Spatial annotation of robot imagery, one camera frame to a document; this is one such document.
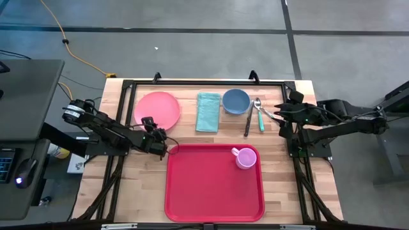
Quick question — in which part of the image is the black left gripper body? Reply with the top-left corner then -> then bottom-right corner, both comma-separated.
135,128 -> 161,151

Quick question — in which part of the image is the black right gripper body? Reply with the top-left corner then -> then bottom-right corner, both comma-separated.
282,102 -> 321,127

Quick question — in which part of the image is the teal-handled metal spoon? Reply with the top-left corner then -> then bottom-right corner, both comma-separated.
254,97 -> 266,133

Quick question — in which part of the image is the coral plastic plate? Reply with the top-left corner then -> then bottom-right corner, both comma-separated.
134,91 -> 181,132

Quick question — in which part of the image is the black-handled table knife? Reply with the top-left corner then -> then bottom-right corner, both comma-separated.
243,100 -> 255,138

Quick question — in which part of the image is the blue plastic bowl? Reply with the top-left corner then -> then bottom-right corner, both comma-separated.
222,88 -> 252,116

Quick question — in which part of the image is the lilac plastic mug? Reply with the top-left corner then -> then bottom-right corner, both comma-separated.
231,146 -> 258,171

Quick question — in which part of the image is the teal cloth napkin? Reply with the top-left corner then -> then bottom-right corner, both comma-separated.
195,92 -> 222,134

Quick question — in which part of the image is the red plastic tray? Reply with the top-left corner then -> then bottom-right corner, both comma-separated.
164,143 -> 266,224

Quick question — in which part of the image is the white cardboard box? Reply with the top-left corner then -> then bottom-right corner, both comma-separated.
66,153 -> 89,174

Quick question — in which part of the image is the yellow and white container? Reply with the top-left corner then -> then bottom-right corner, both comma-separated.
47,143 -> 71,160

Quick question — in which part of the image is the black computer mouse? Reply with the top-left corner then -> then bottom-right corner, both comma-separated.
14,157 -> 38,190

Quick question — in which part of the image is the dark grey desk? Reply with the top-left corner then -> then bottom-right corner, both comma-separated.
0,59 -> 66,221

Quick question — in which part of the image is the black keyboard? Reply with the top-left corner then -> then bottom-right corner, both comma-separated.
0,148 -> 17,185

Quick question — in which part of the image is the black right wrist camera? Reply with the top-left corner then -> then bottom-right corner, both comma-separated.
288,89 -> 305,104

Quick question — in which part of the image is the black left wrist camera cable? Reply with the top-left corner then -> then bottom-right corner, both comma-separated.
164,136 -> 180,156

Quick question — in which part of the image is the black aluminium table frame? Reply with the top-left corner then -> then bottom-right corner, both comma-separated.
68,70 -> 344,224

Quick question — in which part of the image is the yellow extension cable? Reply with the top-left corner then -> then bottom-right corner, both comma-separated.
58,82 -> 74,101
39,0 -> 118,79

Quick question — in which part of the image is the silver metal bracket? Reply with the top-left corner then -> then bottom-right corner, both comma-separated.
101,223 -> 139,230
280,224 -> 316,230

